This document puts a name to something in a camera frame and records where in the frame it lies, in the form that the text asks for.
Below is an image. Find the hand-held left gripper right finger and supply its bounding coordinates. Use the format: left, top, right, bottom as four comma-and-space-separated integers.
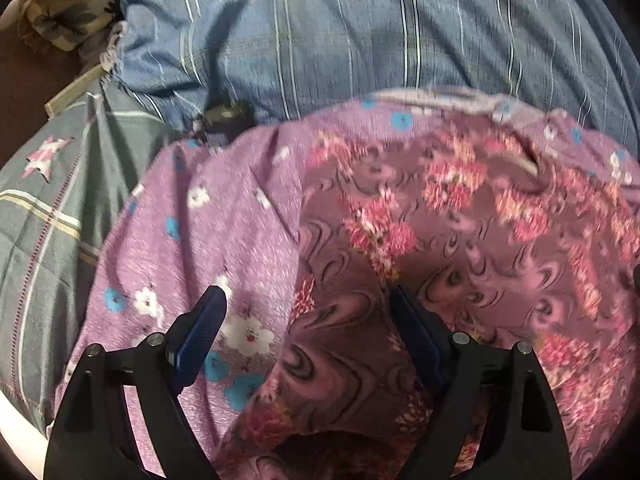
390, 285, 573, 480

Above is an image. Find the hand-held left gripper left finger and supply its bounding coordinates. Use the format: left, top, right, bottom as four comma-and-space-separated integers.
44, 285, 228, 480

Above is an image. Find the mauve swirl floral garment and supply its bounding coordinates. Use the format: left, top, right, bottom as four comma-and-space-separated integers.
220, 110, 640, 480

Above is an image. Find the lilac flower print cloth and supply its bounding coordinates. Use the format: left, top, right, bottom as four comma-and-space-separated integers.
55, 87, 640, 480

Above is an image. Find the grey star print sheet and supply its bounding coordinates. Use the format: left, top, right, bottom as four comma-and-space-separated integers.
0, 80, 201, 436

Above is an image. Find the small dark object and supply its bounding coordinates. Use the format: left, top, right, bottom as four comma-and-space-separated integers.
192, 102, 256, 148

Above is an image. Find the beige cloth strip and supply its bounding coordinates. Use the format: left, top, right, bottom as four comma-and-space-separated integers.
44, 67, 108, 117

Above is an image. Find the blue striped quilt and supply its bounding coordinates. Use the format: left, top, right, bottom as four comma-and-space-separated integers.
107, 0, 640, 156

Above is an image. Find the beige dark floral cloth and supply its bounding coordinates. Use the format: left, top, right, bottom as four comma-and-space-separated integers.
0, 0, 136, 53

